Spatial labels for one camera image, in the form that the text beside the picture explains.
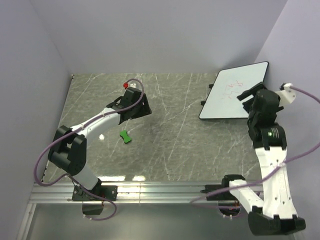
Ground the aluminium mounting rail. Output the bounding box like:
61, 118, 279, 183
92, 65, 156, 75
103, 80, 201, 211
17, 181, 266, 240

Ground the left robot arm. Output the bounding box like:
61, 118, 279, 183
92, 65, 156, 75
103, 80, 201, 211
48, 87, 152, 201

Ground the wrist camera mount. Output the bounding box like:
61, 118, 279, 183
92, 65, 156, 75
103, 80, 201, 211
275, 83, 296, 107
123, 82, 137, 89

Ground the green whiteboard eraser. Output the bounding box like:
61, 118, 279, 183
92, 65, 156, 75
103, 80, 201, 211
119, 130, 132, 144

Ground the white whiteboard black frame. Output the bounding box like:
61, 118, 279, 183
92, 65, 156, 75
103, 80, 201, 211
198, 61, 269, 120

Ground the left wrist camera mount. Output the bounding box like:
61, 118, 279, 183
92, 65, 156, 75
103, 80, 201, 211
123, 82, 137, 89

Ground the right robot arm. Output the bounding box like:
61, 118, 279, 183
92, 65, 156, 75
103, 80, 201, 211
207, 82, 306, 236

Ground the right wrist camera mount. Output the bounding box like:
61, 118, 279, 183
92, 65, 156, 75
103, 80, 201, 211
275, 83, 296, 107

